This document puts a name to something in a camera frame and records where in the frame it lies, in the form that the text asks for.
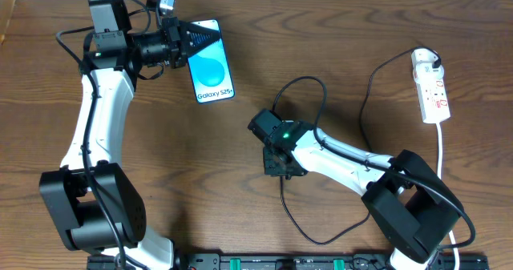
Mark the blue Galaxy smartphone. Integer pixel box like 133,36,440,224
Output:
188,19,236,103

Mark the black charging cable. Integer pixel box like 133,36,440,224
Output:
279,45,442,246

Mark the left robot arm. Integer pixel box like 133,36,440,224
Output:
39,0,220,269

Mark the white charger plug adapter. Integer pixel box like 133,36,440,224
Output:
412,61,444,84

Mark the white power strip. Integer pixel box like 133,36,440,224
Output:
410,48,451,124

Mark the white power strip cord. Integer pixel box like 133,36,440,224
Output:
435,122,461,270

